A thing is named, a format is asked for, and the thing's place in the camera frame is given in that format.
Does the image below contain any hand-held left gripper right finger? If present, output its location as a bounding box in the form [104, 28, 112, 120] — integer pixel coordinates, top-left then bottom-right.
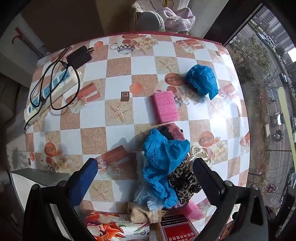
[193, 158, 269, 241]

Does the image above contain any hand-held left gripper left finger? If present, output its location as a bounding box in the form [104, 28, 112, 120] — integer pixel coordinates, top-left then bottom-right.
[22, 158, 99, 241]

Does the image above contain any leopard print scarf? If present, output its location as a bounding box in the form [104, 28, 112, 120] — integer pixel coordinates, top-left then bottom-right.
[166, 155, 203, 204]

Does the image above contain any blue plastic shoe cover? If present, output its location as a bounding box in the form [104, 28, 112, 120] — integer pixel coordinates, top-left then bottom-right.
[142, 162, 179, 208]
[143, 128, 191, 173]
[186, 65, 219, 100]

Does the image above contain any pink knit sock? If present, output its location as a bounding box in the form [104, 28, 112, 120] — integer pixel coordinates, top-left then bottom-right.
[157, 123, 185, 142]

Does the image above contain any pink foam block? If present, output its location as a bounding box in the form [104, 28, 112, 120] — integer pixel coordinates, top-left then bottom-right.
[178, 200, 205, 220]
[151, 91, 180, 124]

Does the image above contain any polka dot cloth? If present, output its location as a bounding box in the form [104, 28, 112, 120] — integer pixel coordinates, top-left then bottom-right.
[188, 145, 212, 166]

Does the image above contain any floral printed packet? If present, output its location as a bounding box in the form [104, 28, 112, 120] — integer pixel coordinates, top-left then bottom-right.
[84, 210, 151, 241]

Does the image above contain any red printed box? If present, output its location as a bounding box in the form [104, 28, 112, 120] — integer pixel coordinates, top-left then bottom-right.
[158, 214, 199, 241]

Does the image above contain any light blue fluffy cloth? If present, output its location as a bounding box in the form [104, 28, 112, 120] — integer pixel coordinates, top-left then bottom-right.
[134, 185, 162, 211]

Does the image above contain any beige knit cloth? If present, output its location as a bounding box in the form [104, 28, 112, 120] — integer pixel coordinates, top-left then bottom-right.
[127, 202, 166, 224]

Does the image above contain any white power strip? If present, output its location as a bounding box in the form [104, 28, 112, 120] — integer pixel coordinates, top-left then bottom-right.
[24, 67, 80, 121]

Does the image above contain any checkered printed tablecloth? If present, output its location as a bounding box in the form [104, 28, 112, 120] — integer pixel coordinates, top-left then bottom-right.
[6, 32, 251, 241]

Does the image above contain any black power adapter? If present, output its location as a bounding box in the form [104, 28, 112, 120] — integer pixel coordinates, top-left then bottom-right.
[67, 46, 93, 67]

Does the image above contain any pale pink garment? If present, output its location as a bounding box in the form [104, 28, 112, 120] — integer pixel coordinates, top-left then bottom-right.
[162, 7, 196, 33]

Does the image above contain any grey seat cushion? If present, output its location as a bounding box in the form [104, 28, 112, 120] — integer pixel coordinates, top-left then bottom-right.
[136, 10, 166, 32]

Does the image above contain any black power cable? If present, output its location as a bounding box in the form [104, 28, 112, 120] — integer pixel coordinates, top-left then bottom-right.
[24, 46, 81, 130]

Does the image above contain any red handled tool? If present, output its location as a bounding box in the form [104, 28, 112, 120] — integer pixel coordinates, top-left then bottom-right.
[11, 27, 44, 56]

